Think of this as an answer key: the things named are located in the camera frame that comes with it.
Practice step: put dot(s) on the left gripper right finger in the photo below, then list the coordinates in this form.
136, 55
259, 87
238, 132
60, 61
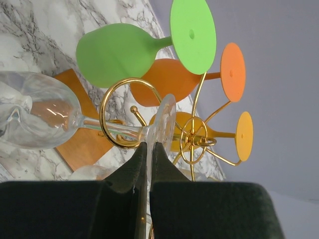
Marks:
182, 209

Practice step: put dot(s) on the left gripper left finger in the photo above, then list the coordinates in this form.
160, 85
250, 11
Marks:
74, 206

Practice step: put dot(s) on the yellow plastic wine glass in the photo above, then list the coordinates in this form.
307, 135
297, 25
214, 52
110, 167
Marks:
243, 136

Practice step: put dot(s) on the orange plastic wine glass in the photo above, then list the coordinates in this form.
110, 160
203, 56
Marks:
169, 76

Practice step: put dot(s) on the green plastic wine glass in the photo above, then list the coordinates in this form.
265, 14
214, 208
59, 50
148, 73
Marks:
121, 50

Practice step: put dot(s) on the gold wire glass rack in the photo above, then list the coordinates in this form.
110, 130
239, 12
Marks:
180, 209

